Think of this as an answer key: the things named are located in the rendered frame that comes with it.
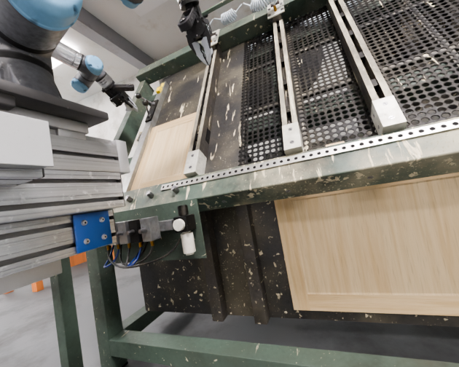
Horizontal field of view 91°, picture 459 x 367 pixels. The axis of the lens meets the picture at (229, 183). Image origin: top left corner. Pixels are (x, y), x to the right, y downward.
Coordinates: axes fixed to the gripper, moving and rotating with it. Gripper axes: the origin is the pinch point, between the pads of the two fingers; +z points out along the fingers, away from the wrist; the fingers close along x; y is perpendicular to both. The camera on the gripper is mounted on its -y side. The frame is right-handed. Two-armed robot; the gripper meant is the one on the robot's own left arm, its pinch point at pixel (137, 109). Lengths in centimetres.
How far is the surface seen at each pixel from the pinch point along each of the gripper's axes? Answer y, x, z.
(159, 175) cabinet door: -5, 54, 10
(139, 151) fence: 5.5, 29.0, 8.1
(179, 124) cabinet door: -21.5, 22.9, 10.3
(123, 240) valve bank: 10, 86, 4
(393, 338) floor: -69, 144, 92
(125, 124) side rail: 16.7, -7.7, 7.4
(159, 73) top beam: -14, -51, 8
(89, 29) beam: 83, -299, -9
